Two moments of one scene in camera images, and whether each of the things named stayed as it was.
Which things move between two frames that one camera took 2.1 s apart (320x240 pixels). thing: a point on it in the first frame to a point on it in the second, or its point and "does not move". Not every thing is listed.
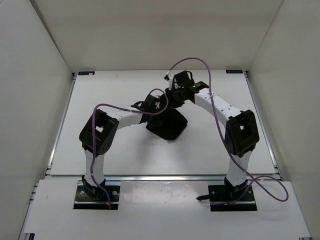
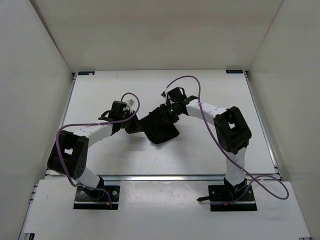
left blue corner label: x=86 y=73 does not move
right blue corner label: x=234 y=71 does not move
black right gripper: x=170 y=93 to x=168 y=119
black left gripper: x=157 y=109 to x=136 y=126
